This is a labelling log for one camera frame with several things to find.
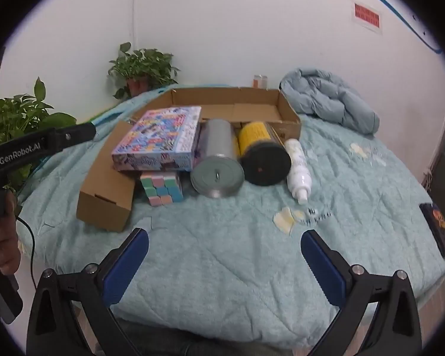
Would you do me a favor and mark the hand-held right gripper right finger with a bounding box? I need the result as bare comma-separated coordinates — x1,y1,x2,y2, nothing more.
300,230,423,356

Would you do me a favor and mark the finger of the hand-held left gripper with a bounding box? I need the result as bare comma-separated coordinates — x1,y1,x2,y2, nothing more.
48,122,97,150

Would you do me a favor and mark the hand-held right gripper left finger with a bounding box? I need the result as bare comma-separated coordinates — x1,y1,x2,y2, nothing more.
27,227,150,356

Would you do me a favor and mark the cardboard box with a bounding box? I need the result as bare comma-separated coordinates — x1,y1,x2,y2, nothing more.
77,86,302,232

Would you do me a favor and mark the pastel puzzle cube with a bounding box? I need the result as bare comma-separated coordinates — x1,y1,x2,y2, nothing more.
140,171,182,207

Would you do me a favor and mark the colourful puzzle box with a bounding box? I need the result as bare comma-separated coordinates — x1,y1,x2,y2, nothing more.
111,106,202,172

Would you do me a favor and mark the white spray bottle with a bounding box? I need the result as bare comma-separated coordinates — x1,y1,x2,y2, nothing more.
284,138,312,205

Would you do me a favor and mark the yellow jar with black lid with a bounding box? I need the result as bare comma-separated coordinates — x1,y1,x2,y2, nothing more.
237,120,292,187

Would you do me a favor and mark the silver metal can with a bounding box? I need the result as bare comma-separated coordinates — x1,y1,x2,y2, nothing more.
190,119,244,198

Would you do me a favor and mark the person's left hand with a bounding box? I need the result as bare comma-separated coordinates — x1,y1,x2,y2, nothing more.
0,193,21,277

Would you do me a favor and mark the large leafy green plant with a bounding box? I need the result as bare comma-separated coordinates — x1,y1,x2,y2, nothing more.
0,77,77,216

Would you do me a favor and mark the teal quilted bed cover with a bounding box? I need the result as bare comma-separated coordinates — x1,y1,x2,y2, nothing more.
17,83,445,349

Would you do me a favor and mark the potted plant in brown pot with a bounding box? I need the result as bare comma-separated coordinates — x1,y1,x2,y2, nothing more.
107,42,180,101

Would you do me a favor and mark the grey-blue puffy duvet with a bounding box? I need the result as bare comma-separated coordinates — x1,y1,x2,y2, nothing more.
279,67,381,135

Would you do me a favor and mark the black cable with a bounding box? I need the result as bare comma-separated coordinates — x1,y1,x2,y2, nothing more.
17,217,38,290

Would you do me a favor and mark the red wall sign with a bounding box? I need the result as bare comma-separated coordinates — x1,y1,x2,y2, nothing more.
353,2,382,30

